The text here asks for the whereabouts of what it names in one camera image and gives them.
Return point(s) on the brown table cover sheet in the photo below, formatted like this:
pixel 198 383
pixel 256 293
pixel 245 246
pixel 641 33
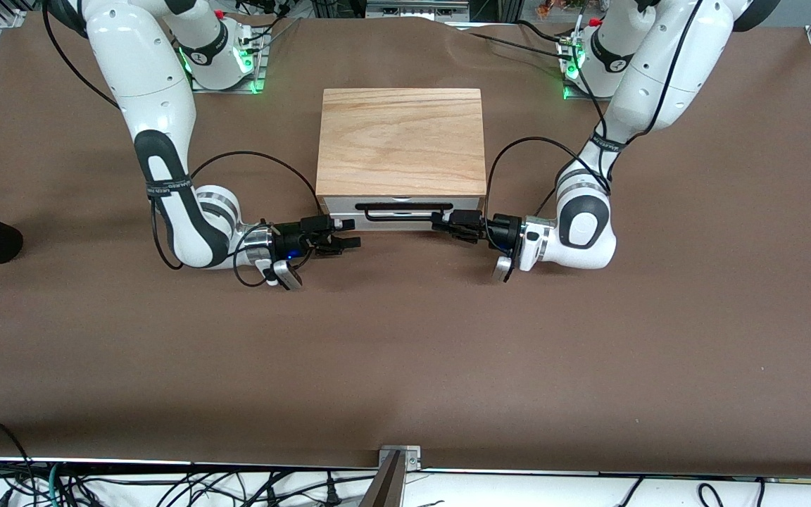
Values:
pixel 405 352

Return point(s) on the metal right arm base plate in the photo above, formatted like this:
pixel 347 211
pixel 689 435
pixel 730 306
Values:
pixel 236 89

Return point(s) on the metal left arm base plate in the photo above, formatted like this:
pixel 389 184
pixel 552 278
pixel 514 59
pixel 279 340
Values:
pixel 578 93

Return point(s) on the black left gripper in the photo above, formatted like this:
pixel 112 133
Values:
pixel 502 230

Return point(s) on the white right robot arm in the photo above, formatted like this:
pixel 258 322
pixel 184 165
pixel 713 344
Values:
pixel 145 70

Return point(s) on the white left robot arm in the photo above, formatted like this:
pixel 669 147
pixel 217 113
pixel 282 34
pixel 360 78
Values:
pixel 666 77

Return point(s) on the grey background box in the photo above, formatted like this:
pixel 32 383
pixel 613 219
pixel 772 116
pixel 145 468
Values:
pixel 416 10

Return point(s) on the brown angled post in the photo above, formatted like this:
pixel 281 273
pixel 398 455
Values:
pixel 386 489

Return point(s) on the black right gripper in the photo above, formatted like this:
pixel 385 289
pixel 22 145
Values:
pixel 288 236

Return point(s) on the small metal edge bracket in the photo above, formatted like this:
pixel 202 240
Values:
pixel 412 458

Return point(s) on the wooden drawer cabinet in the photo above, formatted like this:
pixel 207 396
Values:
pixel 398 141

